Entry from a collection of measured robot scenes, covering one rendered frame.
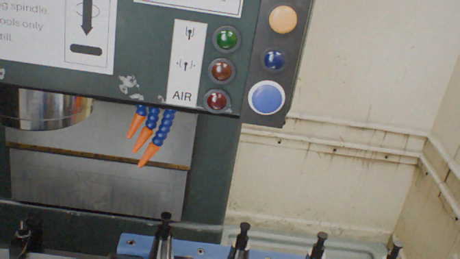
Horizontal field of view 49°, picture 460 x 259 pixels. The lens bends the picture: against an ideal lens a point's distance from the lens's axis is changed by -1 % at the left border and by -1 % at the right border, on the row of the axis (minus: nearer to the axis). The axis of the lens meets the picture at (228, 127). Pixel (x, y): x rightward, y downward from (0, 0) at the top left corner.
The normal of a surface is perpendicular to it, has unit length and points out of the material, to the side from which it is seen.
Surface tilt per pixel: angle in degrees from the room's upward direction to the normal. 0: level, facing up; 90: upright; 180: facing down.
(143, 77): 90
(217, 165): 90
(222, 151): 90
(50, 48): 90
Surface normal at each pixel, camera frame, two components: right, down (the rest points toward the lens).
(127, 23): 0.00, 0.45
